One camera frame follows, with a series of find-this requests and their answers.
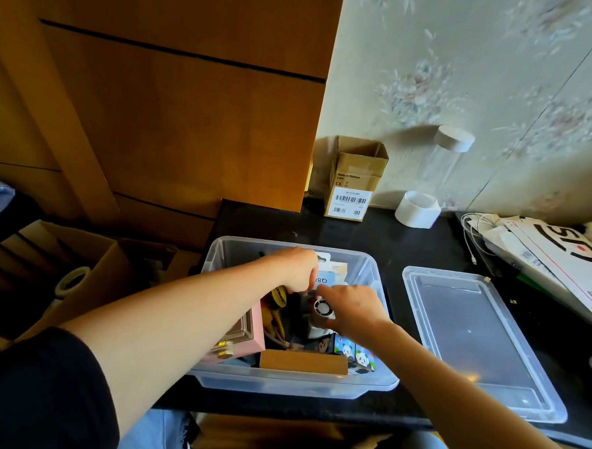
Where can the person's left hand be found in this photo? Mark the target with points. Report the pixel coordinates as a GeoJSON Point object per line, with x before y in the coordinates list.
{"type": "Point", "coordinates": [293, 269]}

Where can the person's right hand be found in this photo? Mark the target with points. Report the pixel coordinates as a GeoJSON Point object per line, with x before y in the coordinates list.
{"type": "Point", "coordinates": [360, 312]}

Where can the person's right fingers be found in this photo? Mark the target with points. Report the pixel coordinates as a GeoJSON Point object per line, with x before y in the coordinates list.
{"type": "Point", "coordinates": [333, 297]}

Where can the person's left fingers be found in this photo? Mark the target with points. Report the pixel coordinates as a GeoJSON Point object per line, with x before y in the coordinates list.
{"type": "Point", "coordinates": [307, 279]}

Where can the white round fan device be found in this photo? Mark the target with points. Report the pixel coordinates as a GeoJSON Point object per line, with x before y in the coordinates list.
{"type": "Point", "coordinates": [320, 310]}

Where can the person's left forearm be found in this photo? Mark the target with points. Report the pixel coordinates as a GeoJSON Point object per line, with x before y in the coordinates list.
{"type": "Point", "coordinates": [172, 314]}

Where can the person's right forearm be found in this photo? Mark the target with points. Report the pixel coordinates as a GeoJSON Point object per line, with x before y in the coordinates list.
{"type": "Point", "coordinates": [455, 403]}

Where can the blue and white packet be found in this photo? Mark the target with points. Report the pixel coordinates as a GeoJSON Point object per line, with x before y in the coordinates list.
{"type": "Point", "coordinates": [334, 273]}

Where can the yellow tape roll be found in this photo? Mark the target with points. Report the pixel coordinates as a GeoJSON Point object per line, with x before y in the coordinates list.
{"type": "Point", "coordinates": [278, 297]}

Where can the panda print box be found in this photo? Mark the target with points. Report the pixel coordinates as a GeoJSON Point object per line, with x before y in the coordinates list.
{"type": "Point", "coordinates": [364, 359]}
{"type": "Point", "coordinates": [345, 347]}

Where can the wooden block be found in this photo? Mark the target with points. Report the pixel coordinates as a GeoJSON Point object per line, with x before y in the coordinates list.
{"type": "Point", "coordinates": [303, 362]}

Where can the pink box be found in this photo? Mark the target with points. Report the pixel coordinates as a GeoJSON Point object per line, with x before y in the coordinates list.
{"type": "Point", "coordinates": [257, 331]}

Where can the clear plastic storage bin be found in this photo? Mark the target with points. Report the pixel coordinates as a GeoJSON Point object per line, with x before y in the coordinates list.
{"type": "Point", "coordinates": [235, 253]}

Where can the small labelled cardboard box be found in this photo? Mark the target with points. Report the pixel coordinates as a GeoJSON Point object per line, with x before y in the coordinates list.
{"type": "Point", "coordinates": [355, 175]}

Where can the clear plastic bin lid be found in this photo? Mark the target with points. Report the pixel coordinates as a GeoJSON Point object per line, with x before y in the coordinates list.
{"type": "Point", "coordinates": [468, 335]}

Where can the clear tube with white cap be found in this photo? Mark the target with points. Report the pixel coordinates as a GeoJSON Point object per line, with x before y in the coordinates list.
{"type": "Point", "coordinates": [453, 138]}

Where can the large open cardboard box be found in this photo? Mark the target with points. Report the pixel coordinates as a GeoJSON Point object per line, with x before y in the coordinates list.
{"type": "Point", "coordinates": [100, 281]}

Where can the wooden cabinet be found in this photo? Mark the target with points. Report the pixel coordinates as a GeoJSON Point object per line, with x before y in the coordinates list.
{"type": "Point", "coordinates": [183, 102]}

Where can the blue jeans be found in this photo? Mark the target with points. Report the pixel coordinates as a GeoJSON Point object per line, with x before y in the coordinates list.
{"type": "Point", "coordinates": [156, 435]}

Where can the clear tape roll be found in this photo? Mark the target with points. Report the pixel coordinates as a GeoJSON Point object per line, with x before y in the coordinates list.
{"type": "Point", "coordinates": [73, 279]}

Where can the white flat box black print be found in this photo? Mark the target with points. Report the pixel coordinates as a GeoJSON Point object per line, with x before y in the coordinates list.
{"type": "Point", "coordinates": [571, 266]}

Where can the black sleeve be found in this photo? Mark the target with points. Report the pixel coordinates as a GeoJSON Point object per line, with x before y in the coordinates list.
{"type": "Point", "coordinates": [34, 391]}

